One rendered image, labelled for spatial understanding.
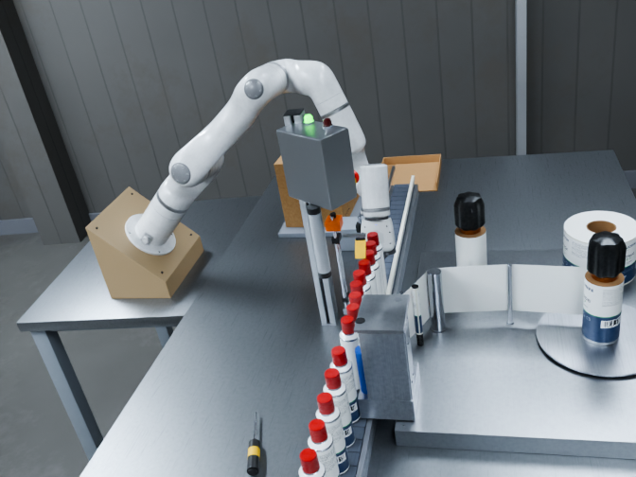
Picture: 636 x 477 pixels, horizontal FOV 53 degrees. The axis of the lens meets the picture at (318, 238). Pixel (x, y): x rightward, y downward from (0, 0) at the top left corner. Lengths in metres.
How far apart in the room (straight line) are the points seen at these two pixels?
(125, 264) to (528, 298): 1.32
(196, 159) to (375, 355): 0.93
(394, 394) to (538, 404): 0.34
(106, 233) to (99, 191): 2.71
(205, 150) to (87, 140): 2.86
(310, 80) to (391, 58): 2.28
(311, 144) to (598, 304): 0.79
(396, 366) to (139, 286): 1.14
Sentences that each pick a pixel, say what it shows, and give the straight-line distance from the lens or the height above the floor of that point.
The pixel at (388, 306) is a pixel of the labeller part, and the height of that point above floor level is 1.14.
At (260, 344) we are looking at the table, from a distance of 1.96.
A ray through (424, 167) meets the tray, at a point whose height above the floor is 0.83.
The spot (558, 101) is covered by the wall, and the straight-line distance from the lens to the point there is 4.31.
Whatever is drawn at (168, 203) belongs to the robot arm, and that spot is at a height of 1.15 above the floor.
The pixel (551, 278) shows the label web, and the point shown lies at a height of 1.03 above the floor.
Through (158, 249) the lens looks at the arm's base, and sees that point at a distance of 2.35.
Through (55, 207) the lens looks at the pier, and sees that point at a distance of 4.96.
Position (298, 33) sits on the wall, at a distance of 4.17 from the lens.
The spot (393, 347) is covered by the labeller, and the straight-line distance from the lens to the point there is 1.43.
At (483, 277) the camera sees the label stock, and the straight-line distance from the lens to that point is 1.77.
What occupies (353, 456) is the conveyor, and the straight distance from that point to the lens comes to 1.52.
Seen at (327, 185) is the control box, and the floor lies 1.36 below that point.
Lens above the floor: 1.99
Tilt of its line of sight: 28 degrees down
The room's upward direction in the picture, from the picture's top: 10 degrees counter-clockwise
